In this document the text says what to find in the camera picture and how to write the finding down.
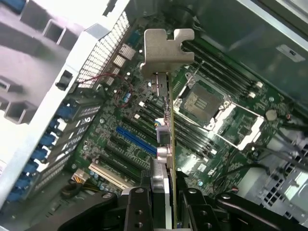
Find CPU socket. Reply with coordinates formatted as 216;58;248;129
172;78;232;132

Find long black expansion slot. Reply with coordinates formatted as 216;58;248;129
121;115;158;142
95;150;143;183

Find black slot cover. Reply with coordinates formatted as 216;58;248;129
72;102;103;121

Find yellow black power wires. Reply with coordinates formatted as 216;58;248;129
60;177;101;201

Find white power connector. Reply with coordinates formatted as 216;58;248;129
71;169;89;185

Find green motherboard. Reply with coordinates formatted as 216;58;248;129
69;14;296;200

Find open black PC case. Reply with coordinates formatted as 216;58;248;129
0;0;308;231

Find white expansion slot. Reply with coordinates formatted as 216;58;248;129
88;163;130;191

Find thin red wire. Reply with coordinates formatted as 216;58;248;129
78;73;135;108

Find blue slot retention clip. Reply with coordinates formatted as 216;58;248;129
24;164;39;174
49;119;61;131
6;177;31;201
41;133;58;147
58;105;74;119
32;149;48;165

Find metal socket cover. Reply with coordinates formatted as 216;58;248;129
204;103;266;150

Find black case latch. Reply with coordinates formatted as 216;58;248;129
54;70;73;91

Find blue expansion slot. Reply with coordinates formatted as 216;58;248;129
115;127;159;156

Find perforated metal disk bay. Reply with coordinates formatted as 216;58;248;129
259;134;308;218

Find blue rear port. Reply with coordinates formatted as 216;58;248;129
130;30;142;46

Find short black expansion slot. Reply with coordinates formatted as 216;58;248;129
108;137;139;161

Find black wire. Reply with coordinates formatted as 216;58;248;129
280;115;308;132
251;143;308;170

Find silver rear port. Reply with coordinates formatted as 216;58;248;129
119;44;137;61
112;55;128;70
107;67;122;78

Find round coin battery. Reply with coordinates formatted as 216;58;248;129
265;109;278;121

